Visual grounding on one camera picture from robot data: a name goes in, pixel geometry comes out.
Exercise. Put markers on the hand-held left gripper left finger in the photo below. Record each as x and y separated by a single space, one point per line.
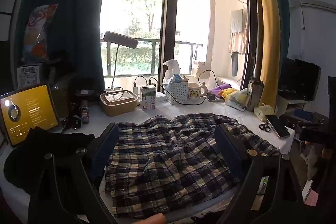
105 146

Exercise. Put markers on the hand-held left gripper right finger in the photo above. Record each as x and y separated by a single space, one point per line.
227 150

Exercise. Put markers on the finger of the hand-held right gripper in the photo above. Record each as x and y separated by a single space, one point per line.
315 137

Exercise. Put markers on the plaid pants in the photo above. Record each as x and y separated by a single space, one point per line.
168 158

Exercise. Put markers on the smartphone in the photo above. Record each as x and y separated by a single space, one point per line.
278 127

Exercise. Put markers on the small dark bottle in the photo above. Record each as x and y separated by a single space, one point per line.
84 111

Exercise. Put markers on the black scissors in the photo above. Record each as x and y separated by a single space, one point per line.
264 127

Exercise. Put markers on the beige lunch box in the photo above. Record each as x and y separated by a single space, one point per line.
118 102

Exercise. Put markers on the white plastic bag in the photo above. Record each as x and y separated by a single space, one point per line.
237 102

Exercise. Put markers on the yellow plastic bag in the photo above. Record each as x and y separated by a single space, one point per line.
227 94

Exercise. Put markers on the purple cloth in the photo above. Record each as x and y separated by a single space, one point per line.
220 88

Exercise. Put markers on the steel thermos tumbler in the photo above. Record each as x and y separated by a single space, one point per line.
254 94

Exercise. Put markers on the white milk carton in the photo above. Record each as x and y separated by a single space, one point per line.
148 98

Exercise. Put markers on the white mug with yellow print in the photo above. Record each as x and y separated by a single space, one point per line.
195 92

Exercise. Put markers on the white plastic basket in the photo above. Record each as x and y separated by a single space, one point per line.
175 92

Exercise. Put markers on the black cloth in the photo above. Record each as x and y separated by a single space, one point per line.
23 161

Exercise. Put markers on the tablet with yellow screen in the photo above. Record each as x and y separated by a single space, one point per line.
29 113

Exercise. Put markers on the blue bag in basket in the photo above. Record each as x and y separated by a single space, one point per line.
176 78

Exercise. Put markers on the white box with bear print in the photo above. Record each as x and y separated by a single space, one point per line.
28 75

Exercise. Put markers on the gooseneck desk lamp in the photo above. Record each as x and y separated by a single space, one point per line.
120 40

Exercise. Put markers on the balcony railing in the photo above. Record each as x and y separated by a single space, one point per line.
147 43

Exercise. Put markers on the yellow curtain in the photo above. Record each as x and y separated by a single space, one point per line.
267 29

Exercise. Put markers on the hanging clothes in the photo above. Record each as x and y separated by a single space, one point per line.
238 32

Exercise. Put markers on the colourful printed bag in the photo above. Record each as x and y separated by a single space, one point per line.
36 32

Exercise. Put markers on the teal curtain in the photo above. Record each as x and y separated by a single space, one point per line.
73 16

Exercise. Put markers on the white wall air conditioner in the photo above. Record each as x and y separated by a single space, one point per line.
315 1

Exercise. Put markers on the dark window frame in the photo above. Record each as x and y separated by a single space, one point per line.
169 16

